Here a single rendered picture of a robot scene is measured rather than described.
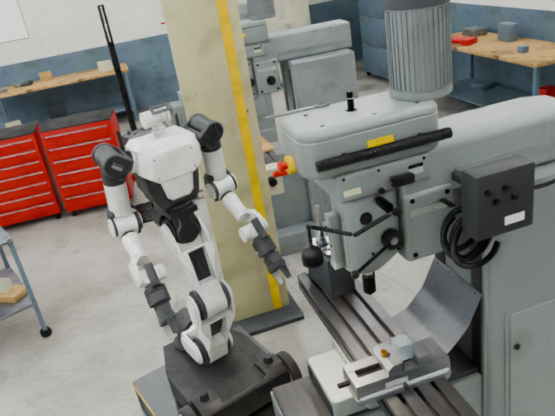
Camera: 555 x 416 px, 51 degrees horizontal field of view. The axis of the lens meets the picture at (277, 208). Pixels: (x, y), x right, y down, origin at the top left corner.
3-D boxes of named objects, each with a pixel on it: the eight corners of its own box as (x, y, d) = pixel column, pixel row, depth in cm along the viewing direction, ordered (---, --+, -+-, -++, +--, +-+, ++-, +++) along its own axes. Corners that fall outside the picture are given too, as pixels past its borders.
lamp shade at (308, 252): (298, 265, 188) (295, 248, 186) (310, 254, 193) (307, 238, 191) (316, 269, 184) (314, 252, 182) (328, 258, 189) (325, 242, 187)
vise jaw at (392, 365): (388, 376, 191) (387, 367, 189) (372, 355, 202) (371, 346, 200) (405, 371, 192) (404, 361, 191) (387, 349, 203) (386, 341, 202)
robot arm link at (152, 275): (144, 301, 228) (134, 276, 231) (169, 292, 233) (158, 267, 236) (148, 292, 218) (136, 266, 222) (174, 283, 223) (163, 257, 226)
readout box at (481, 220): (479, 244, 170) (478, 179, 161) (461, 232, 178) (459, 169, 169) (536, 226, 174) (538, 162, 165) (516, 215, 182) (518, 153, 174)
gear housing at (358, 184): (339, 206, 181) (335, 177, 177) (311, 182, 203) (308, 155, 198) (433, 180, 188) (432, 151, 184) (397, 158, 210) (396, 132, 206)
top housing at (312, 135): (307, 186, 174) (301, 136, 167) (281, 161, 197) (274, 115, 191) (444, 148, 184) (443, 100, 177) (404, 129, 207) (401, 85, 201)
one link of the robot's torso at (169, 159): (123, 205, 256) (101, 129, 241) (191, 180, 271) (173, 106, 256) (149, 225, 233) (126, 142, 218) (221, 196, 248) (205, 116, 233)
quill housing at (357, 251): (356, 286, 197) (346, 201, 184) (333, 259, 215) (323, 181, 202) (405, 270, 201) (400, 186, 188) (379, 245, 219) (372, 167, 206)
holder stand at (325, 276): (331, 299, 248) (326, 259, 240) (308, 276, 267) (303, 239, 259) (355, 289, 252) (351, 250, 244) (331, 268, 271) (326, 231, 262)
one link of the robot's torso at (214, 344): (187, 352, 286) (181, 290, 254) (221, 334, 295) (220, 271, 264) (202, 375, 277) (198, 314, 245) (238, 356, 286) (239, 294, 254)
